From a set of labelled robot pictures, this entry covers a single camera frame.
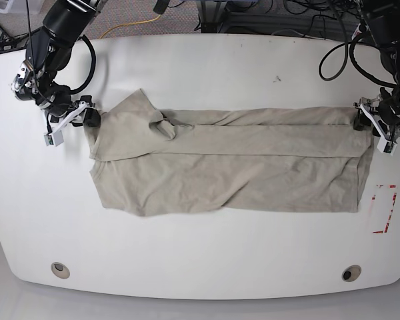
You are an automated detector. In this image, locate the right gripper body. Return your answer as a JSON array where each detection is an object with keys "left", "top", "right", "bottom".
[{"left": 43, "top": 95, "right": 95, "bottom": 133}]

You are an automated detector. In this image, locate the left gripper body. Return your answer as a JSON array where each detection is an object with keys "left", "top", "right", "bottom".
[{"left": 353, "top": 97, "right": 400, "bottom": 142}]

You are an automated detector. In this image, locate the beige T-shirt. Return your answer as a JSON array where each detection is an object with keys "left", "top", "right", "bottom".
[{"left": 85, "top": 91, "right": 374, "bottom": 217}]

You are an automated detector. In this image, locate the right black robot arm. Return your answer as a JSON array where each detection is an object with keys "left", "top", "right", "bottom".
[{"left": 12, "top": 1, "right": 106, "bottom": 128}]

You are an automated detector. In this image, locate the white power strip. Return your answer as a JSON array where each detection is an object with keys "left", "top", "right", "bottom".
[{"left": 351, "top": 23, "right": 367, "bottom": 40}]

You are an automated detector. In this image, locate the black tripod stand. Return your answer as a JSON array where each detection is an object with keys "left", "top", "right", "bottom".
[{"left": 0, "top": 25, "right": 28, "bottom": 55}]

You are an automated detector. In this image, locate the red tape rectangle marking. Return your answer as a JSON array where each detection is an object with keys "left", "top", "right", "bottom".
[{"left": 369, "top": 185, "right": 397, "bottom": 234}]

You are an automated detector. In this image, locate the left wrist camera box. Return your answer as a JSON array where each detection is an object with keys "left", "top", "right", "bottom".
[{"left": 377, "top": 137, "right": 397, "bottom": 155}]

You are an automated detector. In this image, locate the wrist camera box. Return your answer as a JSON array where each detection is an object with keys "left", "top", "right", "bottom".
[
  {"left": 44, "top": 131, "right": 64, "bottom": 147},
  {"left": 377, "top": 137, "right": 397, "bottom": 155}
]

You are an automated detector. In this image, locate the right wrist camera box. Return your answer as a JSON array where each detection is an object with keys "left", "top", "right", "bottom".
[{"left": 44, "top": 131, "right": 64, "bottom": 147}]

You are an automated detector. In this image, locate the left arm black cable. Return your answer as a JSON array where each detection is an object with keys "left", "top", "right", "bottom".
[{"left": 318, "top": 0, "right": 400, "bottom": 89}]

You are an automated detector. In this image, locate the yellow cable on floor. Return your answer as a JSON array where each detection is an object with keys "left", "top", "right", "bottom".
[{"left": 102, "top": 13, "right": 161, "bottom": 39}]

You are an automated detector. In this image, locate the right table cable grommet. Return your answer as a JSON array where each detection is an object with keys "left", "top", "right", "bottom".
[{"left": 341, "top": 265, "right": 362, "bottom": 282}]

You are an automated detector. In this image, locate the table cable grommet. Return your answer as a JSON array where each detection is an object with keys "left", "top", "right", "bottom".
[
  {"left": 341, "top": 265, "right": 362, "bottom": 282},
  {"left": 51, "top": 262, "right": 70, "bottom": 279}
]

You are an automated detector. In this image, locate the left table cable grommet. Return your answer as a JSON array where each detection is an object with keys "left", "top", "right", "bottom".
[{"left": 51, "top": 262, "right": 70, "bottom": 279}]

